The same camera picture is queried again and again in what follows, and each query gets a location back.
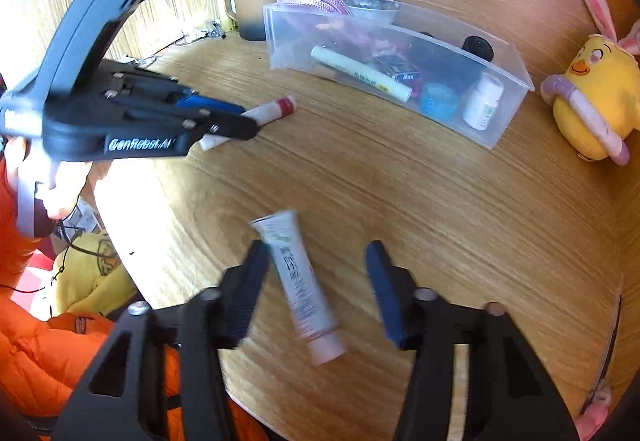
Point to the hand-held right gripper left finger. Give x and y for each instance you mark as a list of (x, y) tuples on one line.
[(247, 296)]

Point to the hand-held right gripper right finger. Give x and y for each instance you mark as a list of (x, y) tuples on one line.
[(385, 291)]

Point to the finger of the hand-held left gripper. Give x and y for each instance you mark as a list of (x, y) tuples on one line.
[(230, 126), (210, 104)]

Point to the white marker pen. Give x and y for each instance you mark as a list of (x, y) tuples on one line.
[(270, 110)]

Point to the white green cream tube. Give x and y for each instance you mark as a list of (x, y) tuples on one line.
[(300, 281)]

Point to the clear plastic organizer box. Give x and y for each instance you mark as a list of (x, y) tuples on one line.
[(295, 51)]

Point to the pink scissors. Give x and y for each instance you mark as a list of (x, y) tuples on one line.
[(360, 38)]

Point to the person's left hand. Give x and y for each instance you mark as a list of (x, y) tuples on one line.
[(65, 191)]

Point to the metal keyring with keys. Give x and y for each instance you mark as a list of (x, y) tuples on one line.
[(215, 31)]

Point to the brown grey ceramic mug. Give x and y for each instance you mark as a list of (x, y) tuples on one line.
[(260, 11)]

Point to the pale yellow cream tube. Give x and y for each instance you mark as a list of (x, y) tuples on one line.
[(360, 73)]

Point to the yellow plush item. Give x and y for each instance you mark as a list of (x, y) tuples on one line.
[(100, 271)]

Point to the blue small box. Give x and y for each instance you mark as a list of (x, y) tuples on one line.
[(400, 71)]

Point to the blue tape roll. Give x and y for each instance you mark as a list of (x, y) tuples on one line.
[(437, 103)]

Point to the white plastic bottle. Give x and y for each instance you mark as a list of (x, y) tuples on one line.
[(480, 106)]

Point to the orange jacket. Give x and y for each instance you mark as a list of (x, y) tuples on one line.
[(30, 351)]

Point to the purple bottle black cap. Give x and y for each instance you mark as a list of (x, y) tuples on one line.
[(477, 48)]

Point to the yellow chick plush toy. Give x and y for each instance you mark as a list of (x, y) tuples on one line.
[(600, 86)]

